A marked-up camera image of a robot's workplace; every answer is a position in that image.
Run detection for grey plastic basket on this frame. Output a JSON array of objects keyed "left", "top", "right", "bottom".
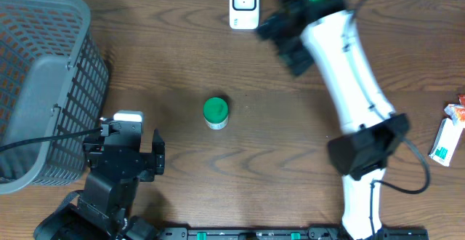
[{"left": 1, "top": 0, "right": 110, "bottom": 194}]

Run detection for right black cable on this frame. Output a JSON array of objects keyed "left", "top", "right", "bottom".
[{"left": 348, "top": 0, "right": 432, "bottom": 240}]

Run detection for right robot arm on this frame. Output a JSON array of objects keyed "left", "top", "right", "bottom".
[{"left": 256, "top": 0, "right": 408, "bottom": 239}]

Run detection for left black cable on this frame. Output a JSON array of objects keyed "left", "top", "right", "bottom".
[{"left": 0, "top": 125, "right": 110, "bottom": 153}]

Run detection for black mounting rail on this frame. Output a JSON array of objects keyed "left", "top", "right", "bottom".
[{"left": 157, "top": 226, "right": 429, "bottom": 240}]

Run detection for white barcode scanner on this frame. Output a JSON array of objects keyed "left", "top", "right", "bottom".
[{"left": 229, "top": 0, "right": 259, "bottom": 30}]

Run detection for black cable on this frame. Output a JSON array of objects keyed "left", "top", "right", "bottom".
[
  {"left": 348, "top": 0, "right": 432, "bottom": 240},
  {"left": 0, "top": 125, "right": 110, "bottom": 153}
]

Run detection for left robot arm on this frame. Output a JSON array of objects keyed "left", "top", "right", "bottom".
[{"left": 33, "top": 120, "right": 165, "bottom": 239}]

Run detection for orange snack bar wrapper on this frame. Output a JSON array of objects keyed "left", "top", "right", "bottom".
[{"left": 458, "top": 95, "right": 465, "bottom": 106}]

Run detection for white green box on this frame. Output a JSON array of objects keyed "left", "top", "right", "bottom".
[{"left": 429, "top": 118, "right": 463, "bottom": 167}]

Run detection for small orange box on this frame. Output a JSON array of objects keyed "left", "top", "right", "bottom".
[{"left": 444, "top": 104, "right": 465, "bottom": 128}]

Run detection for green lidded jar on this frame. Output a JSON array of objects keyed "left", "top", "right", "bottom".
[{"left": 203, "top": 97, "right": 229, "bottom": 130}]

